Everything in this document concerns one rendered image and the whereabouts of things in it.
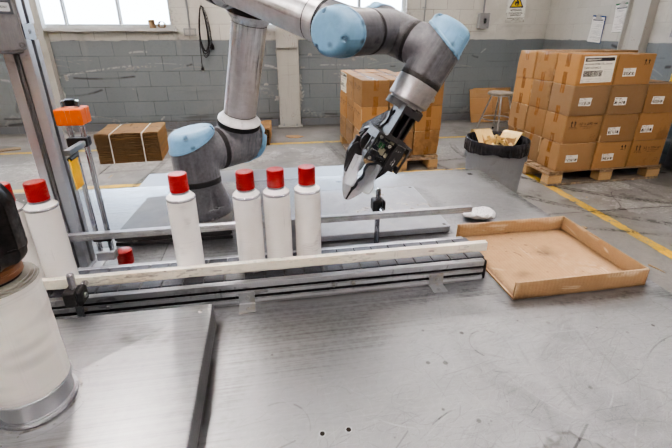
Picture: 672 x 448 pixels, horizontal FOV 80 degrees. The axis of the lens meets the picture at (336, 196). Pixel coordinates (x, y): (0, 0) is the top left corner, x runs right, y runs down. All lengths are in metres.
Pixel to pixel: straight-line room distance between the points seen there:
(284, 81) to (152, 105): 1.89
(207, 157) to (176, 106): 5.23
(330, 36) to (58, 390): 0.60
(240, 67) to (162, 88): 5.25
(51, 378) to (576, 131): 3.96
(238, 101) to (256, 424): 0.75
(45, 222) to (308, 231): 0.46
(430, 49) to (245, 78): 0.51
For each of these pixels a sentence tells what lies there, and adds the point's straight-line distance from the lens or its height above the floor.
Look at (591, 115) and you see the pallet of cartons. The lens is 4.18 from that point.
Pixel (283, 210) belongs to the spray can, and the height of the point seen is 1.01.
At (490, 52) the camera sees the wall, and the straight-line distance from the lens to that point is 6.87.
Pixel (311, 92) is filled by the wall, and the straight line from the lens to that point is 6.13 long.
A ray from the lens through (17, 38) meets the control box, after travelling 0.93.
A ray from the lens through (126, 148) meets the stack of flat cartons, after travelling 4.87.
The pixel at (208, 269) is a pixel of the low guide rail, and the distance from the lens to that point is 0.80.
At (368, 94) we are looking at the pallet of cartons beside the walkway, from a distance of 3.92.
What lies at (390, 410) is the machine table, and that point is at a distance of 0.64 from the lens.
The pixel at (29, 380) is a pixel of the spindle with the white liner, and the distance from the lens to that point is 0.62.
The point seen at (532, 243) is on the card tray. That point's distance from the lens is 1.12.
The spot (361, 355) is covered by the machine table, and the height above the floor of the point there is 0.83.
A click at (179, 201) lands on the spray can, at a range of 0.77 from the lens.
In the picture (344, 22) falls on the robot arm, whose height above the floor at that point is 1.33.
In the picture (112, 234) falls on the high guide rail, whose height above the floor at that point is 0.96.
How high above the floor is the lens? 1.32
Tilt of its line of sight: 22 degrees down
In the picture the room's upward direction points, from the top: straight up
